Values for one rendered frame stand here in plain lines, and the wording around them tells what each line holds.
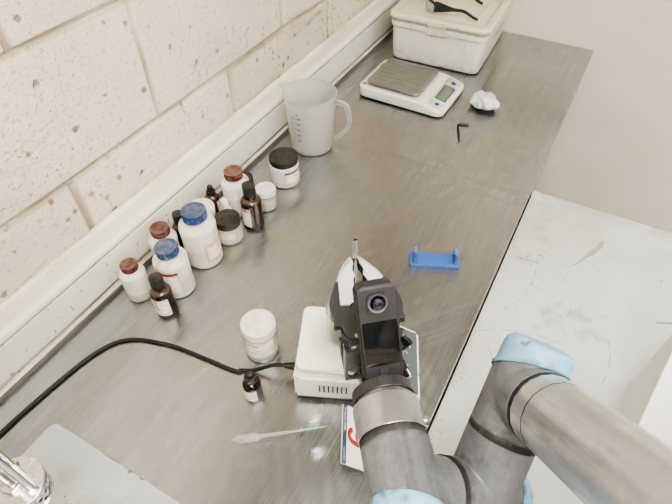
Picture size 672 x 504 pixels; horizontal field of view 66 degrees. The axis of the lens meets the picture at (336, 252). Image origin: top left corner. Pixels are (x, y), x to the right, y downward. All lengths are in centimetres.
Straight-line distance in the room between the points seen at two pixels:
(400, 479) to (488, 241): 70
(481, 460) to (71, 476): 59
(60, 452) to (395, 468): 56
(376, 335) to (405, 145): 85
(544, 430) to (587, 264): 71
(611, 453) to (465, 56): 139
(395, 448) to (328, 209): 72
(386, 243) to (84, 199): 58
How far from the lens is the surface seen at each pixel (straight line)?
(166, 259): 97
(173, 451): 88
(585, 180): 224
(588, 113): 210
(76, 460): 92
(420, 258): 106
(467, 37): 166
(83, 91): 97
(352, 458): 81
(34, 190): 96
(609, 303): 112
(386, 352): 59
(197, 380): 93
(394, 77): 157
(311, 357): 82
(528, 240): 117
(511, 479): 60
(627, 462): 43
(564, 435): 48
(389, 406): 57
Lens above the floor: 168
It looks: 47 degrees down
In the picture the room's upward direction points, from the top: straight up
